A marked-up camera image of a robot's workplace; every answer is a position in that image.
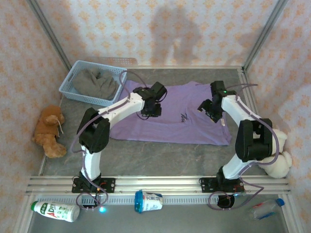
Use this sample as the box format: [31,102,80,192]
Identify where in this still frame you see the purple t-shirt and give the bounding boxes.
[109,80,233,146]

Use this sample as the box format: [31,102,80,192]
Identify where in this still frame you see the grey garment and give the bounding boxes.
[72,67,119,100]

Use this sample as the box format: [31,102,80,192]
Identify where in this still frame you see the white teddy bear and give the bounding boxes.
[261,128,294,180]

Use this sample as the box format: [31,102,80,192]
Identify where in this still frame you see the light blue plastic basket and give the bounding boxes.
[59,60,128,107]

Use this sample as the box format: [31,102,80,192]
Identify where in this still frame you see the white yogurt cup blue lid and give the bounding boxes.
[135,189,163,214]

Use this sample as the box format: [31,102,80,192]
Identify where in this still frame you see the clear water bottle blue cap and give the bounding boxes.
[247,198,285,220]

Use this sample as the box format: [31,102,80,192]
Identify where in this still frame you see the brown teddy bear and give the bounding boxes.
[32,104,68,159]

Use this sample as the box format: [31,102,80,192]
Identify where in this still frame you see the white drink bottle green cap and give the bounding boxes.
[30,200,80,223]

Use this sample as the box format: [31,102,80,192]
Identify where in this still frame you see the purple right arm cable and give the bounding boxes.
[207,83,284,211]

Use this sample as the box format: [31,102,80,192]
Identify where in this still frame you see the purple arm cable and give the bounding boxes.
[70,70,151,212]
[207,83,284,211]

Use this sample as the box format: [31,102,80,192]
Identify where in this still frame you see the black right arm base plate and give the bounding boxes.
[199,177,245,194]

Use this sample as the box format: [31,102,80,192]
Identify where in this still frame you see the aluminium frame post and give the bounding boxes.
[242,0,290,72]
[26,0,73,71]

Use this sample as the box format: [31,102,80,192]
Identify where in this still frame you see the wide aluminium mounting rail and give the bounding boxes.
[25,176,292,195]

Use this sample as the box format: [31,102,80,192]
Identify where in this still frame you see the slotted grey cable duct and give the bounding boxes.
[31,195,246,206]

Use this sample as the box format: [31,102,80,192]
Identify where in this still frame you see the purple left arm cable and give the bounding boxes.
[70,70,151,212]

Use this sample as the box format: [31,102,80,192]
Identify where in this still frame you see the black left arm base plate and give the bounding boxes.
[71,178,115,194]

